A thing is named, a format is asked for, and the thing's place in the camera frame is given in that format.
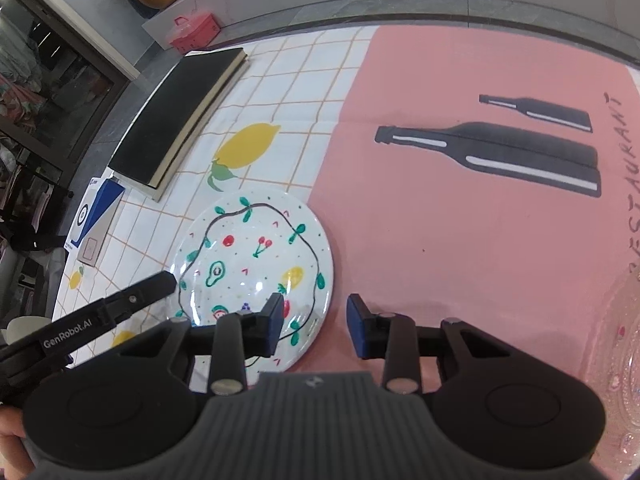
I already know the black book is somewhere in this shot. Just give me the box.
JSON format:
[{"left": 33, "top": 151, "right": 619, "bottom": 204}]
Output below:
[{"left": 107, "top": 47, "right": 250, "bottom": 203}]

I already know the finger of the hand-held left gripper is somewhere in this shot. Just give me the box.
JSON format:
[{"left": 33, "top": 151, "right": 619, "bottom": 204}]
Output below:
[{"left": 102, "top": 271, "right": 179, "bottom": 322}]

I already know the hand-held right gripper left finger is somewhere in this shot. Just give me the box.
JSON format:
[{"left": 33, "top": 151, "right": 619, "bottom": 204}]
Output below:
[{"left": 117, "top": 292, "right": 286, "bottom": 396}]

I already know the blue and white box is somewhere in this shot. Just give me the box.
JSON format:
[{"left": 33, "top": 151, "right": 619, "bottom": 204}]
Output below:
[{"left": 64, "top": 176, "right": 126, "bottom": 267}]

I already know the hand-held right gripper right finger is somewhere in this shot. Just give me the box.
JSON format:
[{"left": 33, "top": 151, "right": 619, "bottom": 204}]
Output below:
[{"left": 346, "top": 293, "right": 506, "bottom": 395}]

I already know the pink storage box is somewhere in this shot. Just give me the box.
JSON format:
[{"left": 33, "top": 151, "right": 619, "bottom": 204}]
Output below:
[{"left": 167, "top": 12, "right": 221, "bottom": 53}]

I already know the lemon print checkered tablecloth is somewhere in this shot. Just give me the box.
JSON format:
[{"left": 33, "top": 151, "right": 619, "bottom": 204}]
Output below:
[{"left": 52, "top": 25, "right": 640, "bottom": 476}]

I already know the person's left hand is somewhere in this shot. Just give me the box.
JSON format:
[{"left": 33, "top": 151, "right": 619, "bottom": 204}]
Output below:
[{"left": 0, "top": 407, "right": 36, "bottom": 480}]

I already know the clear glass plate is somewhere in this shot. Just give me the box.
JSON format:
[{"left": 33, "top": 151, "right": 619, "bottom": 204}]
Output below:
[{"left": 580, "top": 260, "right": 640, "bottom": 476}]

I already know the painted white plate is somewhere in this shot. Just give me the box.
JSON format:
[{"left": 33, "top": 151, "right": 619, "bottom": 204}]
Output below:
[{"left": 172, "top": 187, "right": 335, "bottom": 373}]

